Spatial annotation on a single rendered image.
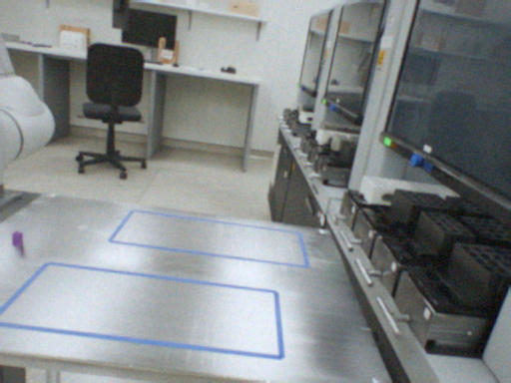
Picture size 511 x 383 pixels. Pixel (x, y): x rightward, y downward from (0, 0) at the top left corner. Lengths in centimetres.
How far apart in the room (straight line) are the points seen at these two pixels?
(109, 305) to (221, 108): 412
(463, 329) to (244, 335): 38
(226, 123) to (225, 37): 90
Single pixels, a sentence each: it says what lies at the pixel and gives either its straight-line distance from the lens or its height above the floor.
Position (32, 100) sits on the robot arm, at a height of 94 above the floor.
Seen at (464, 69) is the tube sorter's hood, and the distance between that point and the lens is 92.
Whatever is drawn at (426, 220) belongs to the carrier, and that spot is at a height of 87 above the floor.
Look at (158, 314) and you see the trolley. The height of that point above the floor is 82.
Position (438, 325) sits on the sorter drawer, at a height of 79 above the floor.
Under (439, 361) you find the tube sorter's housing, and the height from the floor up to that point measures 73.
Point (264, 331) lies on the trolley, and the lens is 56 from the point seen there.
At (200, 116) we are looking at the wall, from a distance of 464.
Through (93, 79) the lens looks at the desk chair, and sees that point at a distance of 342.
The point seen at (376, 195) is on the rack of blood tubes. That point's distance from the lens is 114.
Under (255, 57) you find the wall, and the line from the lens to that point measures 457.
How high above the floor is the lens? 116
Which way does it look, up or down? 19 degrees down
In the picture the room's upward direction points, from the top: 9 degrees clockwise
